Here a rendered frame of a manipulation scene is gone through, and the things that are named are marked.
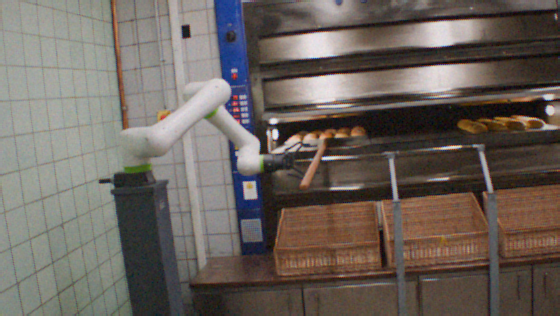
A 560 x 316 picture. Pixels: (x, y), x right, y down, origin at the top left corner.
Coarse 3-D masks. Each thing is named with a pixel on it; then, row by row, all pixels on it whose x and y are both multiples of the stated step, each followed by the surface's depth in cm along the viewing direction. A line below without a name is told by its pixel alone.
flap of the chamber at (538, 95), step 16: (480, 96) 311; (496, 96) 309; (512, 96) 308; (528, 96) 307; (544, 96) 310; (304, 112) 325; (320, 112) 324; (336, 112) 323; (352, 112) 325; (368, 112) 330; (384, 112) 334
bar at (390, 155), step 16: (480, 144) 292; (304, 160) 306; (320, 160) 304; (336, 160) 303; (352, 160) 303; (480, 160) 290; (496, 192) 272; (400, 208) 279; (496, 208) 272; (400, 224) 280; (496, 224) 273; (400, 240) 281; (496, 240) 274; (400, 256) 282; (496, 256) 275; (400, 272) 283; (496, 272) 276; (400, 288) 284; (496, 288) 277; (400, 304) 285; (496, 304) 278
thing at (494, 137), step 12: (516, 132) 326; (528, 132) 323; (540, 132) 322; (552, 132) 321; (372, 144) 342; (384, 144) 336; (396, 144) 335; (408, 144) 334; (420, 144) 333; (432, 144) 332; (444, 144) 331; (456, 144) 330; (300, 156) 343; (312, 156) 342
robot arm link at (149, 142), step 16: (208, 96) 252; (224, 96) 257; (176, 112) 244; (192, 112) 246; (208, 112) 254; (144, 128) 238; (160, 128) 234; (176, 128) 239; (144, 144) 232; (160, 144) 232
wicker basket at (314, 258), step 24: (288, 216) 344; (312, 216) 342; (336, 216) 340; (360, 216) 337; (288, 240) 342; (312, 240) 340; (336, 240) 337; (360, 240) 335; (288, 264) 301; (312, 264) 314; (336, 264) 297; (360, 264) 296
